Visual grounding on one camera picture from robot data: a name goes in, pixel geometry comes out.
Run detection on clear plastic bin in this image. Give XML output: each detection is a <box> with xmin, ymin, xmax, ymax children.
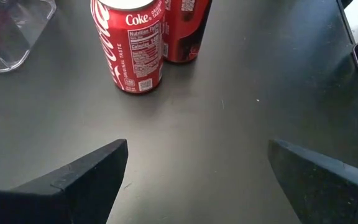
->
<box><xmin>0</xmin><ymin>0</ymin><xmax>58</xmax><ymax>75</ymax></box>

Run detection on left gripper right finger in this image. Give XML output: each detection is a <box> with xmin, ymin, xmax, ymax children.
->
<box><xmin>267</xmin><ymin>139</ymin><xmax>358</xmax><ymax>224</ymax></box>

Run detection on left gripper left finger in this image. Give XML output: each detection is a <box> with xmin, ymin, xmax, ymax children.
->
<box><xmin>0</xmin><ymin>138</ymin><xmax>129</xmax><ymax>224</ymax></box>

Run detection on red Coke can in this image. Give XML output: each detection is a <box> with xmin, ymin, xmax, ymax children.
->
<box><xmin>89</xmin><ymin>0</ymin><xmax>167</xmax><ymax>95</ymax></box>

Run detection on red soda can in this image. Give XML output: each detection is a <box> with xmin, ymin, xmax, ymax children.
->
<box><xmin>162</xmin><ymin>0</ymin><xmax>213</xmax><ymax>64</ymax></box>

